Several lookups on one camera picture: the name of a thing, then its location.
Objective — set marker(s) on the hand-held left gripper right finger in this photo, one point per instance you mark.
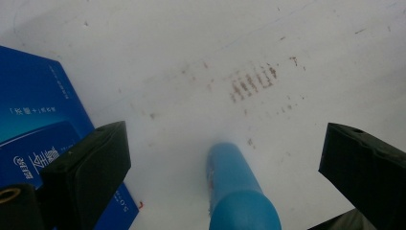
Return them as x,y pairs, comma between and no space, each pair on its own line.
367,172

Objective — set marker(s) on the blue plastic bottle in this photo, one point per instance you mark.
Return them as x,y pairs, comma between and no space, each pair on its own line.
236,191

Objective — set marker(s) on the blue printed box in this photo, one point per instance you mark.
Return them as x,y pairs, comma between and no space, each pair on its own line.
32,115

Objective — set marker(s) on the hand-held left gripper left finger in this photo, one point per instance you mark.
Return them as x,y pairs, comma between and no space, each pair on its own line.
86,172

